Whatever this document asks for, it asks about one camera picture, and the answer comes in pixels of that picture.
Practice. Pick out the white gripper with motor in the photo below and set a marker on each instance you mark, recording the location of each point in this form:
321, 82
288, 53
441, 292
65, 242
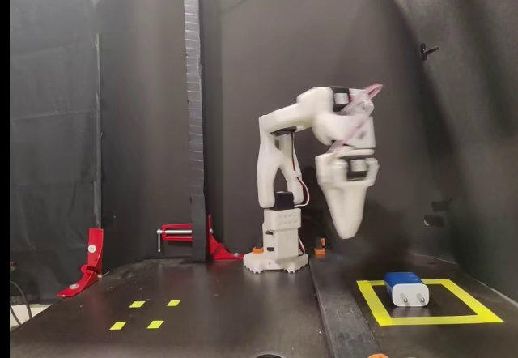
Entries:
339, 180

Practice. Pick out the blue white charger block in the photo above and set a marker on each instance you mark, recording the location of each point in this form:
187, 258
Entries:
406, 289

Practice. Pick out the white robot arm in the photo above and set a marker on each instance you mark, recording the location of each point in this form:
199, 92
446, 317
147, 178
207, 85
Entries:
283, 117

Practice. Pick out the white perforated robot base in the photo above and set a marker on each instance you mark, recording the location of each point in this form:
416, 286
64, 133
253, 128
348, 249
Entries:
253, 264

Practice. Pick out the orange black spring clamp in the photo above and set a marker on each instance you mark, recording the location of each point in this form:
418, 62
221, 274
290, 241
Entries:
257, 250
379, 356
320, 251

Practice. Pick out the black tape piece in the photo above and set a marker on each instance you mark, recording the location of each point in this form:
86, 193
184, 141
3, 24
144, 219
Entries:
433, 221
439, 206

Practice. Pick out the black flat table strip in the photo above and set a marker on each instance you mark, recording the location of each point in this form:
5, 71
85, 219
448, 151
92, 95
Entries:
344, 325

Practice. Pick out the red corner clamp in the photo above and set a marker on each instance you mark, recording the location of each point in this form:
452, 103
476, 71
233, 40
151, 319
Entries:
220, 250
95, 240

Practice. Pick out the yellow tape square outline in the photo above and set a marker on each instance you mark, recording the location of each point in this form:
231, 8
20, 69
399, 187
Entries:
445, 320

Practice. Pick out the black backdrop cloth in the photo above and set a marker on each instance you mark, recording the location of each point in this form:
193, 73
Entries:
344, 50

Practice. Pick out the black spring clip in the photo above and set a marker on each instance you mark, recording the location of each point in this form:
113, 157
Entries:
424, 50

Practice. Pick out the small yellow tape marker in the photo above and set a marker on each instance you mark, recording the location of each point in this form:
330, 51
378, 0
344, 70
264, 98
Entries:
173, 303
117, 326
155, 325
137, 304

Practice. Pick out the black plastic side sheet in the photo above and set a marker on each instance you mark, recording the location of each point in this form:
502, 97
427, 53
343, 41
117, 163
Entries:
52, 131

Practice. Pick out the black taped vertical post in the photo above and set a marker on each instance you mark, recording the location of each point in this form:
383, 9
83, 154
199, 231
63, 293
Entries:
194, 90

